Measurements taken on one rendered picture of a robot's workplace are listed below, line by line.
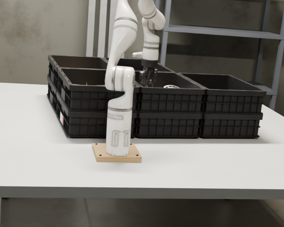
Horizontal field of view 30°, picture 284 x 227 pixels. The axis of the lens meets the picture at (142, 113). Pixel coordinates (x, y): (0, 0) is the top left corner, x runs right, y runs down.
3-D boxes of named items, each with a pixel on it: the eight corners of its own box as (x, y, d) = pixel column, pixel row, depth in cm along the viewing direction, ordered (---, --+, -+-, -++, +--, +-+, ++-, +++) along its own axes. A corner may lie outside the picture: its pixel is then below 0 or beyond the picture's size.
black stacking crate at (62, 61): (116, 93, 262) (118, 71, 259) (56, 92, 253) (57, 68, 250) (100, 78, 298) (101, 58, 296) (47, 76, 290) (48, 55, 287)
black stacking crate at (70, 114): (136, 139, 227) (139, 112, 224) (66, 139, 219) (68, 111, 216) (115, 115, 264) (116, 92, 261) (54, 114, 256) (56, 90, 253)
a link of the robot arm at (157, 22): (164, 33, 239) (157, 18, 227) (146, 31, 242) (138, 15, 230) (168, 20, 241) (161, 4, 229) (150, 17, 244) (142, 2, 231)
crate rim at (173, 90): (206, 94, 231) (207, 89, 230) (140, 93, 222) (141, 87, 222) (176, 77, 268) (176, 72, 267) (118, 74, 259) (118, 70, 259)
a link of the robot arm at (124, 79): (136, 65, 199) (134, 110, 203) (112, 63, 200) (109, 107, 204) (134, 69, 190) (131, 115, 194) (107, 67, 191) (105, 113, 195)
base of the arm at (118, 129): (132, 155, 199) (135, 111, 195) (108, 156, 197) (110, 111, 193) (126, 147, 208) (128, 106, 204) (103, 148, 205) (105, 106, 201)
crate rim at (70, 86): (140, 93, 222) (141, 87, 222) (69, 91, 214) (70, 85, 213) (118, 74, 259) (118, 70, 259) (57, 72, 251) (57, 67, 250)
